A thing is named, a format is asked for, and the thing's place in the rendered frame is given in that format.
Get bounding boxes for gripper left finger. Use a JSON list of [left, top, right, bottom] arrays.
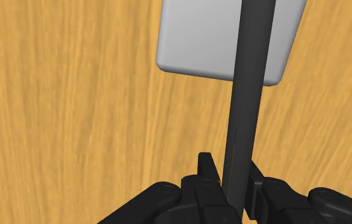
[[97, 152, 243, 224]]

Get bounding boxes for light grey flat tablet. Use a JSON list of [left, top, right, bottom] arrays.
[[155, 0, 307, 87]]

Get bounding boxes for dark grey slab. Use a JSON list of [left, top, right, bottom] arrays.
[[221, 0, 277, 220]]

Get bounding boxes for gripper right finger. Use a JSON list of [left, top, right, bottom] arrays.
[[244, 159, 352, 224]]

